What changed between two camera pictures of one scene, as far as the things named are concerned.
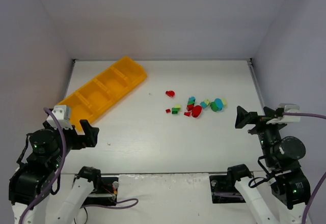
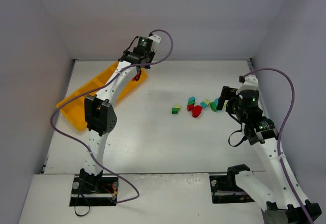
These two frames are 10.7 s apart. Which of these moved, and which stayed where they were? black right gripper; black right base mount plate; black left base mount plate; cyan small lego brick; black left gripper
Moved: black left gripper; black right gripper
Stayed: black right base mount plate; cyan small lego brick; black left base mount plate
